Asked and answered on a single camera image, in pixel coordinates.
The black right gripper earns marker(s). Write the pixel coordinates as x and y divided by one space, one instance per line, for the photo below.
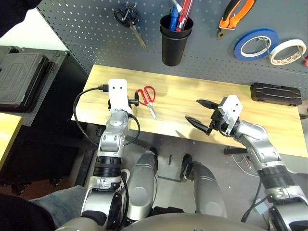
217 120

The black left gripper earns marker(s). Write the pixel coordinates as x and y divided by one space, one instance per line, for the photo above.
131 102

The white tape roll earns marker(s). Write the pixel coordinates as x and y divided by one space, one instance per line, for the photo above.
273 59

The orange black pliers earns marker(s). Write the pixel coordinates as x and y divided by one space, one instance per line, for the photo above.
228 22

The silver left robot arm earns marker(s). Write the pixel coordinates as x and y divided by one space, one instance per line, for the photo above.
113 139

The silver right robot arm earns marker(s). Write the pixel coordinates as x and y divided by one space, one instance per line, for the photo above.
255 134

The dark grey pegboard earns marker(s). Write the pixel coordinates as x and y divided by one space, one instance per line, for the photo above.
84 29

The black table foot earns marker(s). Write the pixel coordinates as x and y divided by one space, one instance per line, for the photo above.
234 150

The black cup holder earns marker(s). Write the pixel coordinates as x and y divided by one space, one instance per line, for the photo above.
173 53

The blue tape roll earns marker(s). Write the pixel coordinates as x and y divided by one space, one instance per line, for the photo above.
238 51

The small black tool case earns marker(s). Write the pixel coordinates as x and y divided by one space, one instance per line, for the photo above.
274 93

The silver right robot leg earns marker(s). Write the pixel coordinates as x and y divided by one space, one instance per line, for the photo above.
207 190

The silver robot leg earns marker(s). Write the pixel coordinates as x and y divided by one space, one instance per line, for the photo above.
142 187
207 190

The silver left robot leg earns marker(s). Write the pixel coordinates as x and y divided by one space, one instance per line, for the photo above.
142 187

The metal peg hook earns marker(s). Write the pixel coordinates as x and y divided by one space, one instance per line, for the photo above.
264 45
302 51

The grey floor pedal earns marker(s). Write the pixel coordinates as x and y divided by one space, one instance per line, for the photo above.
262 207

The red tape roll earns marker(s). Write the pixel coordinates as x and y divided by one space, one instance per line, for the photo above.
306 61

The grey robot torso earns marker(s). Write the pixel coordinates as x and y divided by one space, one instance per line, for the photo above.
168 225

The large black ribbed case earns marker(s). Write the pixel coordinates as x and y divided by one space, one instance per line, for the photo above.
21 79

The bystander blue jeans leg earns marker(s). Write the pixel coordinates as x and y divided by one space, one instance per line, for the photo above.
62 204

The yellow wooden side table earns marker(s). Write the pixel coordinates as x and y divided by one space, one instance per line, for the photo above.
7 134

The bystander black sleeve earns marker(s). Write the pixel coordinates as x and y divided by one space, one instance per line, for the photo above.
14 14

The bystander black jacket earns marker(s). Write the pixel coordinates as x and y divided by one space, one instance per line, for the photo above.
21 216

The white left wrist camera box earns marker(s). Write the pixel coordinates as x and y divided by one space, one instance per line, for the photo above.
118 96

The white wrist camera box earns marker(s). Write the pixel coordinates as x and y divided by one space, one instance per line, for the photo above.
118 96
231 108

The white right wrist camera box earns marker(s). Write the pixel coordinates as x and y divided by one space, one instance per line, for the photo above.
231 108

